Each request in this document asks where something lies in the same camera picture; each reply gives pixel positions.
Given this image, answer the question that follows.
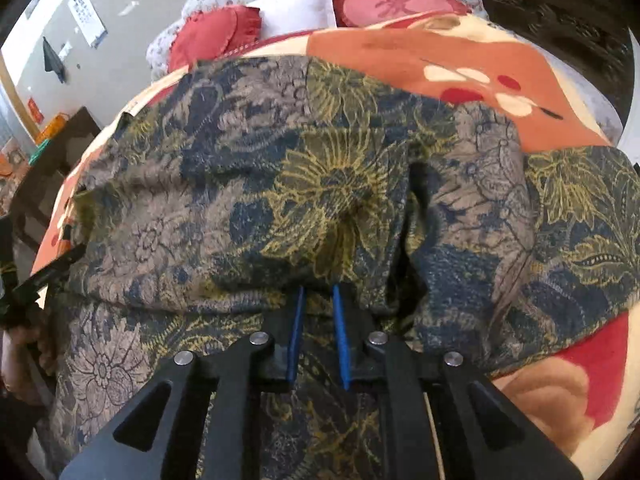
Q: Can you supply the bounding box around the dark floral patterned garment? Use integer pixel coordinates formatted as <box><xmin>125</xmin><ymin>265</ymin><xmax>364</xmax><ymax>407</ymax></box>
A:
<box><xmin>48</xmin><ymin>56</ymin><xmax>639</xmax><ymax>471</ymax></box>

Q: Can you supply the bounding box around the right red heart pillow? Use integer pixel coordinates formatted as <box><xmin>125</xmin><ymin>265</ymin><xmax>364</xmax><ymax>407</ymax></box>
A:
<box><xmin>333</xmin><ymin>0</ymin><xmax>471</xmax><ymax>28</ymax></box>

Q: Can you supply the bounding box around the person's left hand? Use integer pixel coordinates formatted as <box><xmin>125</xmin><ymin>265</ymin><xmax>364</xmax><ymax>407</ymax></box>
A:
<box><xmin>1</xmin><ymin>325</ymin><xmax>54</xmax><ymax>406</ymax></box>

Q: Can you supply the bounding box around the white square pillow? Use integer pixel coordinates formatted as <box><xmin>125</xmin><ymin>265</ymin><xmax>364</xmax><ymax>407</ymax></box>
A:
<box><xmin>248</xmin><ymin>0</ymin><xmax>337</xmax><ymax>39</ymax></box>

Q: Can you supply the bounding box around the left red heart pillow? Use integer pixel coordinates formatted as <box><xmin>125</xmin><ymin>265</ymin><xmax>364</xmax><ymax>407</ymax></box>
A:
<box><xmin>168</xmin><ymin>6</ymin><xmax>262</xmax><ymax>72</ymax></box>

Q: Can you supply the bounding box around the orange red cream blanket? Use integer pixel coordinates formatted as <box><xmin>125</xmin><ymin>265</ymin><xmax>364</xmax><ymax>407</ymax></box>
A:
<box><xmin>54</xmin><ymin>14</ymin><xmax>639</xmax><ymax>479</ymax></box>

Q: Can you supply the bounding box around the orange basket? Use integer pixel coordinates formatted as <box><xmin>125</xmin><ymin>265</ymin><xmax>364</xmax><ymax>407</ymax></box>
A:
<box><xmin>35</xmin><ymin>113</ymin><xmax>70</xmax><ymax>145</ymax></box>

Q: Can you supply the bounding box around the dark wooden side table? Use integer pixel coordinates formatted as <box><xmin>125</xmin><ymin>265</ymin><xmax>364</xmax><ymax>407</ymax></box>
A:
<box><xmin>2</xmin><ymin>106</ymin><xmax>101</xmax><ymax>254</ymax></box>

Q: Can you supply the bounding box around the dark cloth on wall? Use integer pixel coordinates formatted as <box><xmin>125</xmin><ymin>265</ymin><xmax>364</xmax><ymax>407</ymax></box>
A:
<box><xmin>42</xmin><ymin>37</ymin><xmax>66</xmax><ymax>84</ymax></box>

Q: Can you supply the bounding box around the red heart pillow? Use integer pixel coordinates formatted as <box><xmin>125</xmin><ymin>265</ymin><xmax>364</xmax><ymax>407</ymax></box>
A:
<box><xmin>168</xmin><ymin>6</ymin><xmax>262</xmax><ymax>72</ymax></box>
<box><xmin>333</xmin><ymin>0</ymin><xmax>471</xmax><ymax>28</ymax></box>

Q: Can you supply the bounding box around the dark carved wooden cabinet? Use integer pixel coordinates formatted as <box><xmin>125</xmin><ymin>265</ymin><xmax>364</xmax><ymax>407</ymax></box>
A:
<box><xmin>483</xmin><ymin>0</ymin><xmax>634</xmax><ymax>120</ymax></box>

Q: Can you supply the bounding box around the wall calendar poster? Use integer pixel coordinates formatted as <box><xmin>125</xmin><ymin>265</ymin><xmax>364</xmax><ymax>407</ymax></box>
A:
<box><xmin>67</xmin><ymin>0</ymin><xmax>107</xmax><ymax>49</ymax></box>

